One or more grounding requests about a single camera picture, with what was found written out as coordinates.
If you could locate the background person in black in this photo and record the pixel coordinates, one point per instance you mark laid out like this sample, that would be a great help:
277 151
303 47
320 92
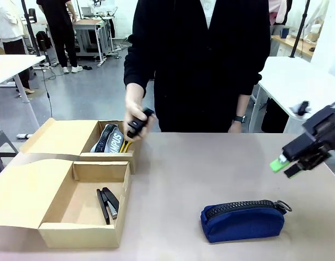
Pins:
60 27

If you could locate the black bag under table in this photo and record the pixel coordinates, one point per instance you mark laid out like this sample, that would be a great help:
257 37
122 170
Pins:
274 117

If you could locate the person torso black cardigan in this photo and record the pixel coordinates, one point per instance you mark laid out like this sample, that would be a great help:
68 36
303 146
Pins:
199 62

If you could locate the wooden background bench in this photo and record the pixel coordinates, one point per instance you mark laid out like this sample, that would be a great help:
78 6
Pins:
294 44

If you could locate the dark blue cup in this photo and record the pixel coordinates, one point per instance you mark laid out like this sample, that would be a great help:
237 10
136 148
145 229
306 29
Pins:
284 33

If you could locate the white table with round leg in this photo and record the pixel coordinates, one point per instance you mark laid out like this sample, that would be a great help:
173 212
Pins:
12 68

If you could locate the dark grey stool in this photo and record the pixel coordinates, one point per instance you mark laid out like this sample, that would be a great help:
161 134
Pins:
0 146

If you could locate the black tripod stand with feet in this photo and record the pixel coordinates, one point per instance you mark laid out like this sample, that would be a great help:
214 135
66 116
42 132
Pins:
30 27

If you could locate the background person in white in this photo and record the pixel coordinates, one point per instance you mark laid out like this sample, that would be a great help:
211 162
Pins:
8 24

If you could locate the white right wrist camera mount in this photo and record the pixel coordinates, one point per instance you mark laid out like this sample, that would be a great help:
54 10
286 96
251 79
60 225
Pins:
301 108

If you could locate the person's right hand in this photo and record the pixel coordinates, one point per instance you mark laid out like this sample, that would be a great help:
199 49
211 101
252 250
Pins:
133 108

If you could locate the black backpack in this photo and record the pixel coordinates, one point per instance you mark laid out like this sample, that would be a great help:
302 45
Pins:
43 40

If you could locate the large brown cardboard box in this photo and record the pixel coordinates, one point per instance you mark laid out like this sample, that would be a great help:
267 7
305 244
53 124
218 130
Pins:
83 209

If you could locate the black slanted stand pole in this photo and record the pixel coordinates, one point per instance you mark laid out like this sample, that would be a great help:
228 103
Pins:
300 27

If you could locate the person's left hand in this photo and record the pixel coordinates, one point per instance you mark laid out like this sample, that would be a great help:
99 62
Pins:
236 127

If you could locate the open laptop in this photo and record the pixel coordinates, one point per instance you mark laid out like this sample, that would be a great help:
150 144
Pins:
87 11

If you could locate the long slim black stapler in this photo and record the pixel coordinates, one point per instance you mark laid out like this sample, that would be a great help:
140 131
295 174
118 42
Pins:
108 205

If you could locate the compact black stapler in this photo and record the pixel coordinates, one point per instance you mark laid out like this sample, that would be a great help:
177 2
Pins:
138 123

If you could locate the black wrist watch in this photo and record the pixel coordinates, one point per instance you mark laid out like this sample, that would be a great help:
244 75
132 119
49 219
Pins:
240 119

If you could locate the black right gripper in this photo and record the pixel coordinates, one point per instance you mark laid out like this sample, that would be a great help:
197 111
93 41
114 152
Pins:
316 136

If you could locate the person's right forearm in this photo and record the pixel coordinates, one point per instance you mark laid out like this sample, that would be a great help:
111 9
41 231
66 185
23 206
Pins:
135 88

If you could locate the blue zipper pencil case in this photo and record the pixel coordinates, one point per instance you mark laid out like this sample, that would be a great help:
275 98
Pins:
241 224

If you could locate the background person in pink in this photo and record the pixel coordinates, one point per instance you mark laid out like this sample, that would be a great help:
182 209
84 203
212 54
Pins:
278 12

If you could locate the person's left forearm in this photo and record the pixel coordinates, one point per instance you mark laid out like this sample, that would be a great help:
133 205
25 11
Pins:
242 104

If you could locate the grey background desk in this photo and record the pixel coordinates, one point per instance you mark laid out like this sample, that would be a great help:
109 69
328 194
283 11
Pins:
96 30

